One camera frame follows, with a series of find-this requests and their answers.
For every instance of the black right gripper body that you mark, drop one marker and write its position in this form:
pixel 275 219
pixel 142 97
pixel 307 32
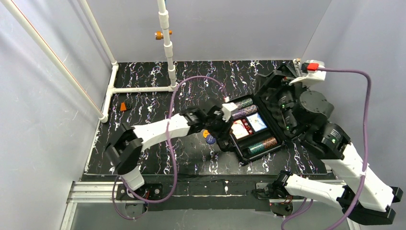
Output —
pixel 272 85

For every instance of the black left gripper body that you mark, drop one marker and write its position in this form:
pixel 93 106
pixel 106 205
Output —
pixel 220 126

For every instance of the purple 500 poker chip stack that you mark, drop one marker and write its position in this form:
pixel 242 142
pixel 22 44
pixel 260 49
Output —
pixel 245 112

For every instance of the blue playing card deck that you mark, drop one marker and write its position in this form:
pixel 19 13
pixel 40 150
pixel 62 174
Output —
pixel 256 122

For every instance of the black poker set case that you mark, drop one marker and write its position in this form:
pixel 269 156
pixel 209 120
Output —
pixel 271 115

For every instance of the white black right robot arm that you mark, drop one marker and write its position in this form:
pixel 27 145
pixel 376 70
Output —
pixel 304 114

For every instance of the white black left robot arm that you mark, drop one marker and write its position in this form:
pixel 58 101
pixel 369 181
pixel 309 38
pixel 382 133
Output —
pixel 124 147

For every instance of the orange hex key set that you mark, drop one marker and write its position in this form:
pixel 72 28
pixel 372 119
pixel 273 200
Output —
pixel 125 106

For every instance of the yellow big blind button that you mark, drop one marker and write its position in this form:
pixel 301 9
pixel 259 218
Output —
pixel 206 133

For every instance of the blue small blind button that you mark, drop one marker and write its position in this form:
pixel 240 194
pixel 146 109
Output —
pixel 210 139

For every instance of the red playing card deck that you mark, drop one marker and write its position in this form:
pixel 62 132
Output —
pixel 240 129

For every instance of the teal poker chip stack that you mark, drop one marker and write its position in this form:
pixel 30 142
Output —
pixel 261 146

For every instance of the orange knob on pole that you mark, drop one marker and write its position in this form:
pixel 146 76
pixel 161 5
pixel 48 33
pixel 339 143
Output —
pixel 159 35

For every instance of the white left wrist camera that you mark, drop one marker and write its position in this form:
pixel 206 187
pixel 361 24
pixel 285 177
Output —
pixel 228 109

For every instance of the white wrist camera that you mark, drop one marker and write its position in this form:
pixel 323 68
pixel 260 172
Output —
pixel 309 73
pixel 228 109

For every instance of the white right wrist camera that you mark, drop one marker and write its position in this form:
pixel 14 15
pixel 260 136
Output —
pixel 309 73

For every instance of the white pvc pipe frame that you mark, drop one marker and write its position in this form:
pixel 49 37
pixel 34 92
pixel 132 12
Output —
pixel 71 43

